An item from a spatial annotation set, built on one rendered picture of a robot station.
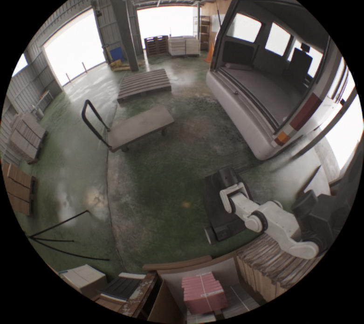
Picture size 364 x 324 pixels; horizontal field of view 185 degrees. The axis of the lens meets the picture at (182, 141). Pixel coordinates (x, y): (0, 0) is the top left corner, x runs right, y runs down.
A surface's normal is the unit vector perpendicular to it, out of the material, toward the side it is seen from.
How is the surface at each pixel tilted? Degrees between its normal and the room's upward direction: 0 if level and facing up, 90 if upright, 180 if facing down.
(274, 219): 57
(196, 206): 0
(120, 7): 90
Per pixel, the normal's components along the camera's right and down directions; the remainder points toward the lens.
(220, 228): -0.22, -0.95
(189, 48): 0.21, 0.82
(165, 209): -0.03, -0.54
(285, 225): -0.25, -0.97
